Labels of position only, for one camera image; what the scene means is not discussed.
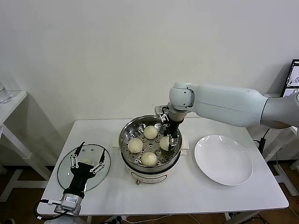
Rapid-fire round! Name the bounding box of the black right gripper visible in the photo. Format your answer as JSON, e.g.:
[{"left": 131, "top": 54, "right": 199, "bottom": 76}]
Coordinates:
[{"left": 162, "top": 119, "right": 181, "bottom": 152}]

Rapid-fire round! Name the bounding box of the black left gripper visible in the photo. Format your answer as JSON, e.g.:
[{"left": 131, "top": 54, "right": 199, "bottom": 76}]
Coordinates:
[{"left": 64, "top": 141, "right": 106, "bottom": 196}]

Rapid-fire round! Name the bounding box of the white steamed baozi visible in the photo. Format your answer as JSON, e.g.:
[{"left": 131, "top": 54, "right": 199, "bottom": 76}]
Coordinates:
[
  {"left": 128, "top": 138, "right": 144, "bottom": 154},
  {"left": 143, "top": 126, "right": 158, "bottom": 140},
  {"left": 159, "top": 136, "right": 173, "bottom": 151},
  {"left": 141, "top": 151, "right": 158, "bottom": 167}
]

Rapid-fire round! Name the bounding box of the round glass pot lid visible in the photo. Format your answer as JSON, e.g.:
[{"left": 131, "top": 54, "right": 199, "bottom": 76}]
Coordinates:
[{"left": 57, "top": 144, "right": 112, "bottom": 192}]

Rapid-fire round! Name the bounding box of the stainless steel steamer basket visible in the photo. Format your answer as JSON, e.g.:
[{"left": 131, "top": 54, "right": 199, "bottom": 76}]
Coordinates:
[{"left": 119, "top": 114, "right": 183, "bottom": 172}]

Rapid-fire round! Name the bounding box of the white electric cooking pot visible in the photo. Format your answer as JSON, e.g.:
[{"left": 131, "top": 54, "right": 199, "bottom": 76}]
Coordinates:
[{"left": 113, "top": 134, "right": 190, "bottom": 186}]

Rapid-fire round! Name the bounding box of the round white plate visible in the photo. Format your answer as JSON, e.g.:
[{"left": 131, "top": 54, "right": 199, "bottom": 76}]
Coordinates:
[{"left": 194, "top": 135, "right": 254, "bottom": 187}]

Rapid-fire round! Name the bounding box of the white side table with jar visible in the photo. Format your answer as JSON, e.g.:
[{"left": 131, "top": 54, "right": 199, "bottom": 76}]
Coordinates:
[{"left": 0, "top": 90, "right": 53, "bottom": 203}]

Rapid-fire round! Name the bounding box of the clear glass jar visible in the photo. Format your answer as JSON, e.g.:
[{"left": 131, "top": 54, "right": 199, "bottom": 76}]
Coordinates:
[{"left": 0, "top": 82, "right": 13, "bottom": 105}]

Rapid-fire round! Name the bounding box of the dark open laptop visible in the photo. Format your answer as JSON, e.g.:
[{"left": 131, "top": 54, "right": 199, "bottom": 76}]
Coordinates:
[{"left": 284, "top": 59, "right": 299, "bottom": 98}]

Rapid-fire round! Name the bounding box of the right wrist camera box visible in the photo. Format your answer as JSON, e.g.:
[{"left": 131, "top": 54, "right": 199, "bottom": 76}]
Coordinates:
[{"left": 154, "top": 106, "right": 170, "bottom": 122}]

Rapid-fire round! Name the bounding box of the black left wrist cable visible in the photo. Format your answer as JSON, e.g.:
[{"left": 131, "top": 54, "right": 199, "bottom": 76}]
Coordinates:
[{"left": 34, "top": 199, "right": 66, "bottom": 221}]

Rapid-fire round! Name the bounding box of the black cable with adapter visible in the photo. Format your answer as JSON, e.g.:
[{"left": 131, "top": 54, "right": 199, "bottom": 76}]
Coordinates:
[{"left": 253, "top": 128, "right": 269, "bottom": 154}]

